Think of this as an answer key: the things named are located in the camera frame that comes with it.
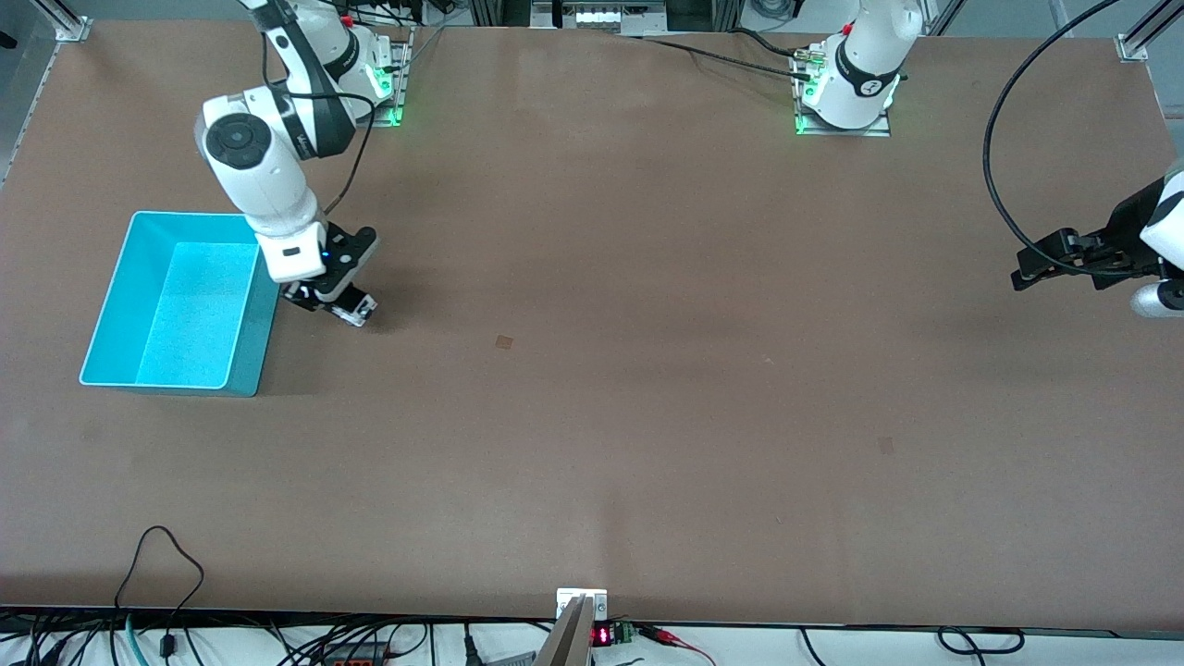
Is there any grey control box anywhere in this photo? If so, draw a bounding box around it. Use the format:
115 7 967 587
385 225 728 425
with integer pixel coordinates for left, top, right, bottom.
532 0 669 36

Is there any teal plastic bin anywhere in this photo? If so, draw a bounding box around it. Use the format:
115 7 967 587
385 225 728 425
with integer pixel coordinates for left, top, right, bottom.
79 212 282 399

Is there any black cable across table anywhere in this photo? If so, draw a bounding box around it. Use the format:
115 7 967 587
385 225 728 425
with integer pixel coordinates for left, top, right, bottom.
638 32 820 82

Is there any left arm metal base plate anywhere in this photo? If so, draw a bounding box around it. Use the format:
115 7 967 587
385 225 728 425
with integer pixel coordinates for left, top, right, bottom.
794 46 894 138

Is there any red clip lead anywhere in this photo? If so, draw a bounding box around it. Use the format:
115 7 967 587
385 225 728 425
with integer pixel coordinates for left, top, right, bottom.
634 624 718 666

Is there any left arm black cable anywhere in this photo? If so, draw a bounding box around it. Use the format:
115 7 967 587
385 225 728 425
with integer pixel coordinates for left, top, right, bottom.
982 0 1184 278

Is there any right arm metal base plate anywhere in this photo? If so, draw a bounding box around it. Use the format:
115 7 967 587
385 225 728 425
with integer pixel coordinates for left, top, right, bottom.
307 26 414 128

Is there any aluminium camera mount bar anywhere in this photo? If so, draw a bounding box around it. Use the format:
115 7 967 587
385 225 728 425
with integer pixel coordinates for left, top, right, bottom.
535 597 593 666

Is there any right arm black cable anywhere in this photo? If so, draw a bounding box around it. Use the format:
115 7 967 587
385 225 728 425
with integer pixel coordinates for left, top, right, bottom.
262 9 376 216

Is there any aluminium corner bracket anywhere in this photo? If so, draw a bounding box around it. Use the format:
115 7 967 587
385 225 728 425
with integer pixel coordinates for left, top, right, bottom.
1116 0 1184 63
37 0 93 43

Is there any white mounting plate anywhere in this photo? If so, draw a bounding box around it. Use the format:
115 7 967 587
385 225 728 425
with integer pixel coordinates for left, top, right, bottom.
556 588 609 621

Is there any coiled black cable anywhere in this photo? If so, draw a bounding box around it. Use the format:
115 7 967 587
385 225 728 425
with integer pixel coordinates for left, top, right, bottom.
937 626 1026 656

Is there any white toy jeep black roof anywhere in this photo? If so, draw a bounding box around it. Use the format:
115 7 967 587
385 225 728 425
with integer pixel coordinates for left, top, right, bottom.
322 289 378 327

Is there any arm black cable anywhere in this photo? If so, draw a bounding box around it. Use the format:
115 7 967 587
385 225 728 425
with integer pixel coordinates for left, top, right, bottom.
982 0 1184 278
262 9 376 216

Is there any thin black looped cable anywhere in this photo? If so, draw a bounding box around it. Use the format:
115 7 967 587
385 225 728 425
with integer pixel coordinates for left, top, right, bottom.
113 525 206 660

